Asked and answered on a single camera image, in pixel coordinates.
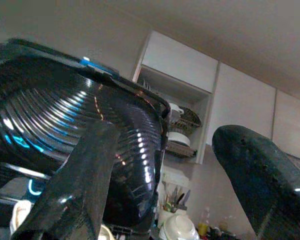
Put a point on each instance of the white wall cabinet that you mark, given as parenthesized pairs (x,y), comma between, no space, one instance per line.
(215,100)

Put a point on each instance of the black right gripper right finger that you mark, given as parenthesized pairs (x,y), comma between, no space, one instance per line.
(262,180)

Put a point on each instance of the dark patterned plate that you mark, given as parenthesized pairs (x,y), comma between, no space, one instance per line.
(191,116)

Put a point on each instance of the white bowl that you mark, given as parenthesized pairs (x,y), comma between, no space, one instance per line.
(179,227)

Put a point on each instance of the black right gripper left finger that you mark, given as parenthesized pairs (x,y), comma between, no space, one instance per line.
(72,180)

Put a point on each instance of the dish drying rack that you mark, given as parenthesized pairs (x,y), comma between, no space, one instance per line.
(181,140)

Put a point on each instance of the black ribbed plastic basin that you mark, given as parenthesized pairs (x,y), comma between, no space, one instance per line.
(65,120)

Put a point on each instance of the white utensil holder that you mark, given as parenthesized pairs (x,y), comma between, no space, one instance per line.
(167,216)

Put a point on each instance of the yellow bottle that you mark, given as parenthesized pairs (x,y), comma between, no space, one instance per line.
(203,226)

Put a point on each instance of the white mug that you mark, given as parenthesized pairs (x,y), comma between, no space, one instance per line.
(175,112)

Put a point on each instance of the white plate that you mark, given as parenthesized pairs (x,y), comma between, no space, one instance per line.
(179,138)

